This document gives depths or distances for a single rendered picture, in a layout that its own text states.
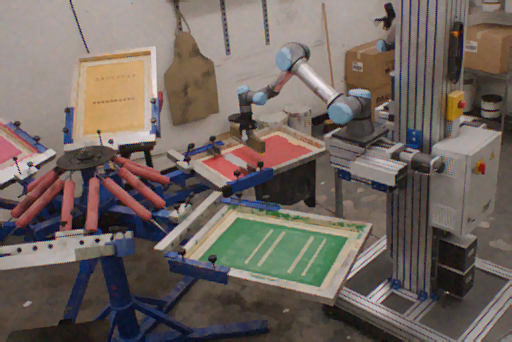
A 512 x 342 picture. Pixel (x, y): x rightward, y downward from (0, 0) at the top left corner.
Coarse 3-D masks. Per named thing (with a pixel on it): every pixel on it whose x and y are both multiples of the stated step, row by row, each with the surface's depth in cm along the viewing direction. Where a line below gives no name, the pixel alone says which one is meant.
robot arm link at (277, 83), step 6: (300, 42) 302; (306, 48) 299; (306, 54) 299; (282, 72) 319; (288, 72) 316; (276, 78) 324; (282, 78) 321; (288, 78) 321; (270, 84) 329; (276, 84) 326; (282, 84) 325; (270, 90) 331; (276, 90) 329; (270, 96) 332
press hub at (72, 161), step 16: (64, 160) 291; (80, 160) 289; (96, 160) 287; (96, 176) 296; (80, 208) 299; (80, 224) 290; (112, 256) 314; (112, 272) 318; (112, 288) 323; (128, 288) 329; (112, 304) 330; (128, 304) 330; (128, 320) 334; (128, 336) 338; (144, 336) 345
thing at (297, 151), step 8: (296, 152) 358; (304, 152) 357; (248, 160) 354; (280, 160) 349; (288, 160) 348; (224, 168) 346; (232, 168) 346; (240, 168) 344; (232, 176) 336; (240, 176) 335
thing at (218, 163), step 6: (270, 138) 383; (276, 138) 382; (282, 138) 381; (276, 144) 373; (282, 144) 372; (288, 144) 371; (234, 150) 370; (240, 150) 369; (216, 156) 364; (240, 156) 361; (204, 162) 358; (210, 162) 357; (216, 162) 356; (222, 162) 355; (228, 162) 354; (216, 168) 348; (222, 168) 347
